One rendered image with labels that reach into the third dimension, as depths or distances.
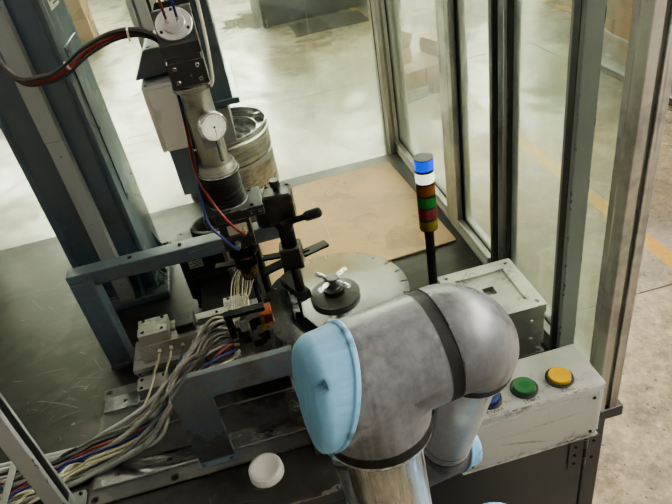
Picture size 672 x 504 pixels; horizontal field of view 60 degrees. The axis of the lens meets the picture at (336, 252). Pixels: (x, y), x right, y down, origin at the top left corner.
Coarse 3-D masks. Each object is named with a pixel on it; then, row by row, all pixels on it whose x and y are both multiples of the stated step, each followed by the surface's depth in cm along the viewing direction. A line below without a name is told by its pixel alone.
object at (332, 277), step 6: (342, 270) 129; (318, 276) 129; (324, 276) 128; (330, 276) 127; (336, 276) 127; (330, 282) 126; (336, 282) 126; (342, 282) 125; (324, 288) 125; (330, 288) 127; (336, 288) 127; (348, 288) 125
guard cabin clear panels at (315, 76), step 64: (256, 0) 193; (320, 0) 198; (128, 64) 195; (256, 64) 204; (320, 64) 209; (128, 128) 206; (320, 128) 222; (384, 128) 228; (512, 128) 128; (0, 192) 209; (512, 192) 136; (512, 256) 146; (576, 320) 121
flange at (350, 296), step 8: (344, 280) 132; (352, 280) 132; (344, 288) 128; (352, 288) 129; (312, 296) 130; (320, 296) 129; (328, 296) 128; (336, 296) 127; (344, 296) 127; (352, 296) 127; (312, 304) 128; (320, 304) 127; (328, 304) 126; (336, 304) 126; (344, 304) 126; (352, 304) 126; (328, 312) 126
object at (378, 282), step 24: (312, 264) 141; (336, 264) 140; (360, 264) 138; (384, 264) 137; (312, 288) 133; (360, 288) 131; (384, 288) 129; (408, 288) 128; (288, 312) 128; (312, 312) 127; (336, 312) 125; (288, 336) 122
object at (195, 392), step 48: (192, 96) 98; (240, 192) 110; (240, 240) 114; (240, 336) 133; (192, 384) 110; (240, 384) 113; (288, 384) 137; (192, 432) 117; (240, 432) 127; (288, 432) 125; (96, 480) 123; (144, 480) 122
